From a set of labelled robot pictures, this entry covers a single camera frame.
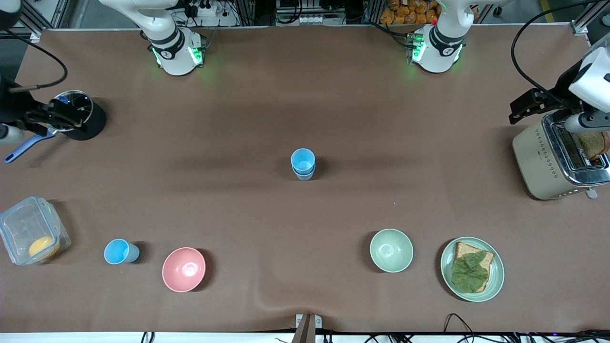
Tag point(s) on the orange round food piece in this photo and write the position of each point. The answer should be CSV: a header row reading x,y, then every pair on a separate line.
x,y
43,247

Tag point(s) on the blue cup with white paper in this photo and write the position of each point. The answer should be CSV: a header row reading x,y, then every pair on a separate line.
x,y
303,176

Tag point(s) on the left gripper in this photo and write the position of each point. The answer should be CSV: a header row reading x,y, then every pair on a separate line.
x,y
558,94

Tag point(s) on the clear plastic food container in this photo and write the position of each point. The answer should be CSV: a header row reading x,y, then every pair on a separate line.
x,y
26,228

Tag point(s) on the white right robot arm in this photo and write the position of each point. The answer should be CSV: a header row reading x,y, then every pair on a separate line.
x,y
175,45

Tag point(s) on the dark toast slice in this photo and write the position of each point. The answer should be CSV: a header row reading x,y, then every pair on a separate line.
x,y
593,144

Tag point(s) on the white power strip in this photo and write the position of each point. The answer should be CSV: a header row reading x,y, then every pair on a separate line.
x,y
208,9

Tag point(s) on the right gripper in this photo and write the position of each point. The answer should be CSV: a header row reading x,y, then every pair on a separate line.
x,y
13,108

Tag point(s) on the pale green bowl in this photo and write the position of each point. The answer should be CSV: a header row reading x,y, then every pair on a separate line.
x,y
391,250

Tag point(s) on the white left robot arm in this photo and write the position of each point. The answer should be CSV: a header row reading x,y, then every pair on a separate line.
x,y
438,45

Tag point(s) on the brown bread slice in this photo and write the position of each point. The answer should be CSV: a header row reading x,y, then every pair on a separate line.
x,y
463,250

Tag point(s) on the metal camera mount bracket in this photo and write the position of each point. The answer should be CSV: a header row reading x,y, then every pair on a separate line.
x,y
307,326

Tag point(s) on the blue plastic cup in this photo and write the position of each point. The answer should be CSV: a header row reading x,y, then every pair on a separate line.
x,y
118,251
303,159

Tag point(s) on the green lettuce leaf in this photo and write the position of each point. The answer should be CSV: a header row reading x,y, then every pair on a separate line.
x,y
469,272

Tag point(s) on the pink bowl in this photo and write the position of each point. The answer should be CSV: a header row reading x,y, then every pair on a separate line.
x,y
183,269

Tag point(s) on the beige and chrome toaster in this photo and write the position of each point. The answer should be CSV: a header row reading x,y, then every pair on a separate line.
x,y
533,162

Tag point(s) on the pale green plate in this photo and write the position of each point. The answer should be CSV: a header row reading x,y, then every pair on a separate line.
x,y
495,278

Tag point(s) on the bag of orange snacks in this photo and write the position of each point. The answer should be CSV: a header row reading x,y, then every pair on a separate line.
x,y
410,12

